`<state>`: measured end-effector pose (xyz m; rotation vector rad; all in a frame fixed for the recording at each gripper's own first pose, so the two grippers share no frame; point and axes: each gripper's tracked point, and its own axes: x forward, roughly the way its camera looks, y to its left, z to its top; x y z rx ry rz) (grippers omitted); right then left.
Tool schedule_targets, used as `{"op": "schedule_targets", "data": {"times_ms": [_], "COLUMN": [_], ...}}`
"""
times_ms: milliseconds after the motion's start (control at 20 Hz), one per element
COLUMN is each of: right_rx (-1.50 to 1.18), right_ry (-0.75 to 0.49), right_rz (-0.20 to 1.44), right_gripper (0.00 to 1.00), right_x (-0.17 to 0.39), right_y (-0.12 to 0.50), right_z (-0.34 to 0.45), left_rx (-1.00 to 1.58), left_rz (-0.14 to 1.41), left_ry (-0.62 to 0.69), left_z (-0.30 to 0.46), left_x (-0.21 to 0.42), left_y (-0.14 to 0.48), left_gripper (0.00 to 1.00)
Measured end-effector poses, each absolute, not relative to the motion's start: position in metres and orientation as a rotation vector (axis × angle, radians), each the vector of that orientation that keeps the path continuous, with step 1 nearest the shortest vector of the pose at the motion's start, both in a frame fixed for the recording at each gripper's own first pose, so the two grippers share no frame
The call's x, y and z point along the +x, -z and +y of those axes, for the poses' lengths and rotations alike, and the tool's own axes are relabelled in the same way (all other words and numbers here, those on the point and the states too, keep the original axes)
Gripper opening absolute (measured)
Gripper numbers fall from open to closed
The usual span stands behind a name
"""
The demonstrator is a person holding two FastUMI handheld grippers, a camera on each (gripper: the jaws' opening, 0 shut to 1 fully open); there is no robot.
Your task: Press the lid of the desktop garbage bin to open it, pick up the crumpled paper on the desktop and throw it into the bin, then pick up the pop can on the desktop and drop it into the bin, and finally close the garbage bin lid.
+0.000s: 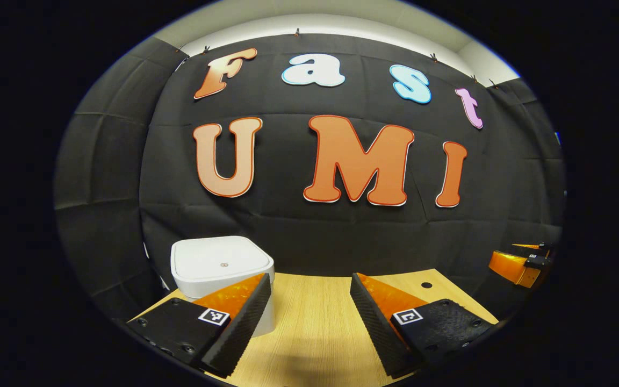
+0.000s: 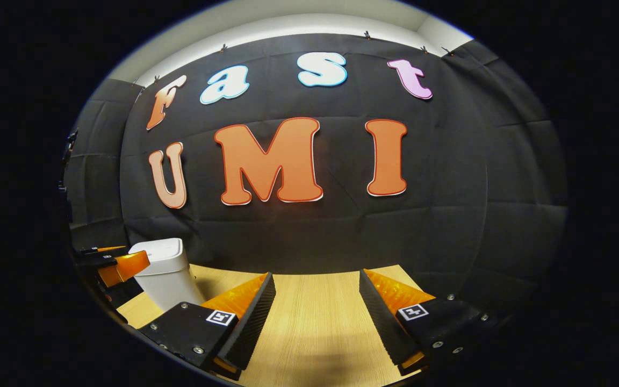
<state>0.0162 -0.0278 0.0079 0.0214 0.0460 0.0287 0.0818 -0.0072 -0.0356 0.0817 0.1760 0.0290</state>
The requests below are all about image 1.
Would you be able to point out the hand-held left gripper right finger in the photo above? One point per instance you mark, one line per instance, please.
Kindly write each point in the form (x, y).
(371, 328)

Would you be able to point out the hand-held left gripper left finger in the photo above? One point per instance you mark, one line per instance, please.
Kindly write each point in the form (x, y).
(242, 328)

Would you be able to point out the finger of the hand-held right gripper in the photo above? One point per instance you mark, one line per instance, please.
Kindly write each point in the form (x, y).
(530, 246)
(511, 267)

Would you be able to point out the white desktop garbage bin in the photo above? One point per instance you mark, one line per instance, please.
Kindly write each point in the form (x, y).
(218, 258)

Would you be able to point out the wooden desktop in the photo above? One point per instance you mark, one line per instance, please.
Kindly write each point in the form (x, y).
(315, 322)

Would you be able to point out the dark grey quilted side cloth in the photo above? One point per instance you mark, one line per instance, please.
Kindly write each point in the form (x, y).
(543, 188)
(100, 161)

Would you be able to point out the black backdrop cloth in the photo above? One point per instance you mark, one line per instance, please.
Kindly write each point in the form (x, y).
(288, 226)

